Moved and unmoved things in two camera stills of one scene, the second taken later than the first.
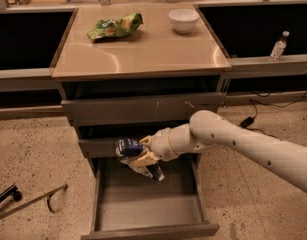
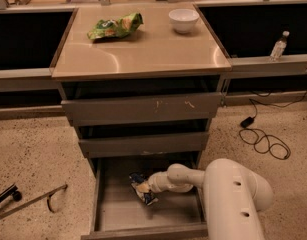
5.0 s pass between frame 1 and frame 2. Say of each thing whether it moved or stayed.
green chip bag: stayed
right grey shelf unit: stayed
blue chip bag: moved
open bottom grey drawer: stayed
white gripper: moved
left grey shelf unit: stayed
